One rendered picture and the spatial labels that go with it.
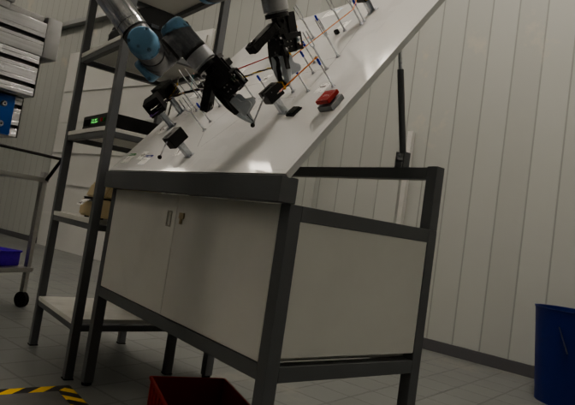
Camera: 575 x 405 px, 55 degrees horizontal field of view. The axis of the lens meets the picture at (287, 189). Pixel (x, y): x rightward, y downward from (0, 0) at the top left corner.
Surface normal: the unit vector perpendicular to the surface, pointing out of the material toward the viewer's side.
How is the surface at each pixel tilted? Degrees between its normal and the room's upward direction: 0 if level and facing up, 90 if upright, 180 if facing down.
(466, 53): 90
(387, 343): 90
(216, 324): 90
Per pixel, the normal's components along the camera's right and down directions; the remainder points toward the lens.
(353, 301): 0.62, 0.04
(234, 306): -0.77, -0.16
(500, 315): -0.63, -0.15
